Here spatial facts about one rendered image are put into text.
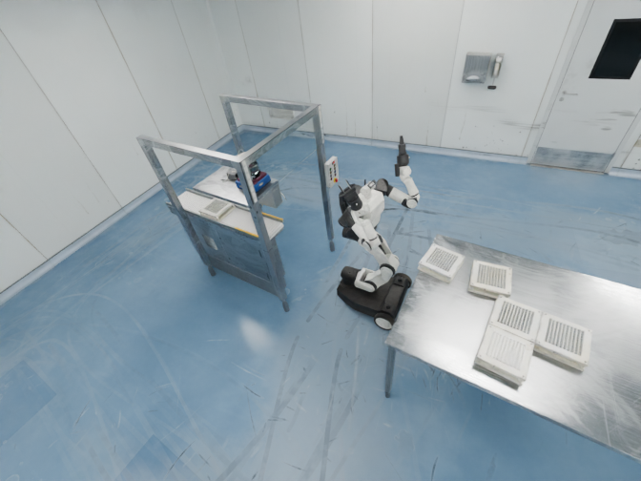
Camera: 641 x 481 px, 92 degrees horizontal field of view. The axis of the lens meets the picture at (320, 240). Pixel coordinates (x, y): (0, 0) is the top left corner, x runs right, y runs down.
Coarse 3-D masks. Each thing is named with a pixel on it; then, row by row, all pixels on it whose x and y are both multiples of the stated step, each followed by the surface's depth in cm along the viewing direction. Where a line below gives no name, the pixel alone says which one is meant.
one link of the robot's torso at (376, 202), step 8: (360, 192) 245; (376, 192) 242; (344, 200) 244; (368, 200) 235; (376, 200) 237; (344, 208) 250; (376, 208) 237; (368, 216) 235; (376, 216) 243; (376, 224) 251
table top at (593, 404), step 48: (432, 288) 219; (528, 288) 210; (576, 288) 206; (624, 288) 203; (432, 336) 193; (480, 336) 190; (624, 336) 181; (480, 384) 170; (528, 384) 168; (576, 384) 165; (624, 384) 163; (576, 432) 152; (624, 432) 148
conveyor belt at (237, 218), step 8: (184, 192) 340; (184, 200) 328; (192, 200) 326; (200, 200) 324; (208, 200) 323; (192, 208) 316; (200, 208) 314; (232, 216) 299; (240, 216) 298; (248, 216) 296; (232, 224) 289; (240, 224) 288; (248, 224) 287; (272, 224) 283; (280, 224) 282; (256, 232) 278; (272, 232) 276
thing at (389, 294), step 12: (348, 276) 309; (396, 276) 319; (348, 288) 317; (360, 288) 316; (384, 288) 312; (396, 288) 308; (348, 300) 311; (360, 300) 306; (372, 300) 304; (384, 300) 300; (396, 300) 299; (372, 312) 301; (384, 312) 290; (396, 312) 294
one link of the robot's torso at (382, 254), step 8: (376, 232) 270; (360, 240) 264; (384, 240) 271; (376, 248) 262; (384, 248) 274; (376, 256) 272; (384, 256) 266; (392, 256) 274; (384, 264) 271; (392, 264) 270
